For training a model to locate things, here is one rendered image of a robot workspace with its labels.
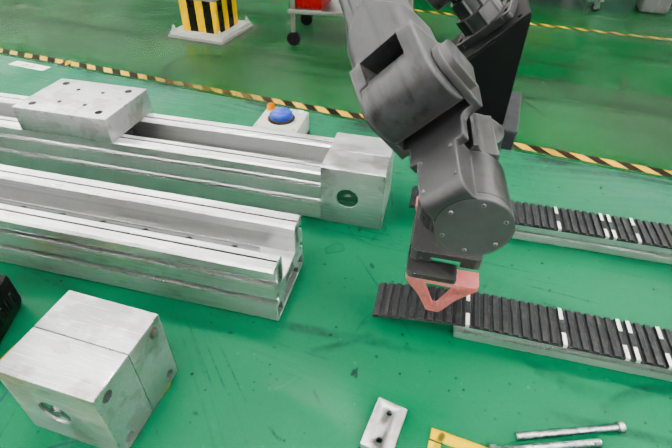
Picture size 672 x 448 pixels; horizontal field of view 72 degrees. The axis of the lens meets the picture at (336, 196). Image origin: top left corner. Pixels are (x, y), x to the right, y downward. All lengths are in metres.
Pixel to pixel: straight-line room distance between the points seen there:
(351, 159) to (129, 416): 0.40
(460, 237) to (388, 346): 0.23
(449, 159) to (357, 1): 0.17
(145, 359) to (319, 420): 0.17
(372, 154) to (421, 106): 0.31
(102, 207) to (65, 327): 0.22
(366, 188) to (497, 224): 0.32
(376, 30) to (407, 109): 0.08
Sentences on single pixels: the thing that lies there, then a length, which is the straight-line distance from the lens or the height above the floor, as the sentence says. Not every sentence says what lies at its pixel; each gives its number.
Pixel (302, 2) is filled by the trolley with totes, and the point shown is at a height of 0.31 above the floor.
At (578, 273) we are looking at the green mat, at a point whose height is 0.78.
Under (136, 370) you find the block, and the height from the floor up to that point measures 0.85.
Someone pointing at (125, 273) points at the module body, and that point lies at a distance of 0.61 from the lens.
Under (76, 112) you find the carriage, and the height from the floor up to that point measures 0.90.
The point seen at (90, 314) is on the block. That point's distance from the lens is 0.50.
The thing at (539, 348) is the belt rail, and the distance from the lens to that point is 0.57.
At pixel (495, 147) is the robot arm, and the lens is 0.38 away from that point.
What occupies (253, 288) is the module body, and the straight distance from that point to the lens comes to 0.53.
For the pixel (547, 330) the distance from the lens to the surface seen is 0.56.
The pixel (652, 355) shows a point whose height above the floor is 0.81.
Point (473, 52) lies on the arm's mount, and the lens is 0.94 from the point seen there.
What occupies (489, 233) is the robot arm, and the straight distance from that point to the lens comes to 0.35.
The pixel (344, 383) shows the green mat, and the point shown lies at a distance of 0.52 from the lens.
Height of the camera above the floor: 1.22
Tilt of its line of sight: 38 degrees down
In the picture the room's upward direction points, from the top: 1 degrees clockwise
